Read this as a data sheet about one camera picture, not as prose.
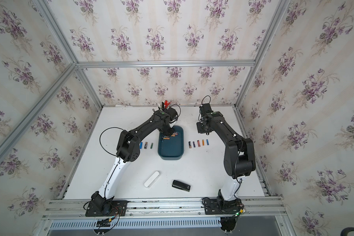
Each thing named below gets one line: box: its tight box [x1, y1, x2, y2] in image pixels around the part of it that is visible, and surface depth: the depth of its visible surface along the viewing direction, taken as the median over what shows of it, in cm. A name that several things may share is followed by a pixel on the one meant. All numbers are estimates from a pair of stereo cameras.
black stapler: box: [171, 179, 191, 193], surface depth 80 cm
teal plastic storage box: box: [157, 125, 184, 161], surface depth 98 cm
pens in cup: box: [157, 98, 173, 110], surface depth 108 cm
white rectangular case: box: [143, 170, 161, 189], surface depth 81 cm
